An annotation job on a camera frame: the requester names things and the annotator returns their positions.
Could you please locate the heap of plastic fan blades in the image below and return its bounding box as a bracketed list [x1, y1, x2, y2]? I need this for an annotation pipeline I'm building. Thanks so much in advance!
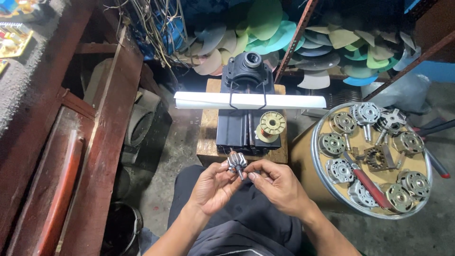
[178, 0, 422, 90]

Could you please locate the red-tipped dark rod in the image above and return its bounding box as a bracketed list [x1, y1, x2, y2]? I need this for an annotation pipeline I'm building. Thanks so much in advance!
[424, 149, 451, 179]

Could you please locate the small motor armature with shaft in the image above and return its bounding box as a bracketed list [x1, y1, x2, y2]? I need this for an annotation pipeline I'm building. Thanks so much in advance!
[227, 151, 249, 180]

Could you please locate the white rolled paper tube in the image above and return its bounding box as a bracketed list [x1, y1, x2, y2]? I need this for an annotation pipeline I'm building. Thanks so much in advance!
[174, 91, 327, 110]

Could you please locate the red-brown wooden workbench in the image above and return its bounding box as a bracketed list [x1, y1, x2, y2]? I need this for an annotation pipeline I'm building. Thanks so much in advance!
[0, 0, 144, 256]

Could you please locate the wooden block stand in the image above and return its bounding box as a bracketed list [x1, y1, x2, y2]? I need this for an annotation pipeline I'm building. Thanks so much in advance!
[196, 78, 289, 166]

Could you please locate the rusty slotted metal rack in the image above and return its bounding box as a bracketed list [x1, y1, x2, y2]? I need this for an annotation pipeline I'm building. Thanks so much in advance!
[273, 0, 455, 103]

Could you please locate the clear plastic bag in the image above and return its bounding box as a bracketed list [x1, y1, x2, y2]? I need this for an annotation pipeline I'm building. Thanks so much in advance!
[362, 73, 432, 115]

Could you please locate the bundle of old wires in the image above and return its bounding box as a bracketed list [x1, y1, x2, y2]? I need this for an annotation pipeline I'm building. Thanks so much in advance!
[105, 0, 191, 68]

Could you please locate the red-handled flat tool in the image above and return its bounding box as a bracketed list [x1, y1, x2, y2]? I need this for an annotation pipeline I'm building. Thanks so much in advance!
[343, 152, 394, 210]

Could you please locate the person's right hand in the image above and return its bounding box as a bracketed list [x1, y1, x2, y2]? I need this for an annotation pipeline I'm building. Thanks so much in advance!
[245, 159, 316, 218]

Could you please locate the round metal-rimmed tray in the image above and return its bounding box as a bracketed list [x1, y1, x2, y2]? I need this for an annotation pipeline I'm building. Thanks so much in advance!
[310, 102, 433, 220]

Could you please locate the yellow circuit board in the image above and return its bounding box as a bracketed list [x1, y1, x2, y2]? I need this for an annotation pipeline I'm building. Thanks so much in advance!
[0, 22, 35, 59]

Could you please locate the dark metal bucket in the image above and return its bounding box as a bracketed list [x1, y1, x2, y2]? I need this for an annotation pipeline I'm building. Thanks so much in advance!
[101, 201, 144, 256]

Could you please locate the group of silver fan motors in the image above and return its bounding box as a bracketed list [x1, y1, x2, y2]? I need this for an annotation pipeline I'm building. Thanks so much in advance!
[317, 102, 432, 214]

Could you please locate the grey round housing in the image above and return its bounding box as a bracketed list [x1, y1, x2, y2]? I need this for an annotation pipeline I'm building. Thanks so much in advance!
[124, 88, 162, 147]

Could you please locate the black coil winding machine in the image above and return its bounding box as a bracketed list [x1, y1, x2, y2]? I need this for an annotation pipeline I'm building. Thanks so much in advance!
[216, 51, 282, 156]

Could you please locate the black wire bracket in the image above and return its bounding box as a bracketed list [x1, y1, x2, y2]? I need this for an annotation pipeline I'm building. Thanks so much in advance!
[228, 81, 267, 110]

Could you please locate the copper wire spool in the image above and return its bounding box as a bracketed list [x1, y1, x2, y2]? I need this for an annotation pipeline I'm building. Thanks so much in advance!
[255, 111, 287, 144]

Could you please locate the square laminated stator core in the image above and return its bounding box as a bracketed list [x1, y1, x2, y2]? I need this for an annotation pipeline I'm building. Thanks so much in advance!
[362, 145, 396, 173]

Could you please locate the person's left hand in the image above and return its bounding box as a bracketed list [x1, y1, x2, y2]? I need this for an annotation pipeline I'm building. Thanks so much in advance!
[193, 161, 248, 216]

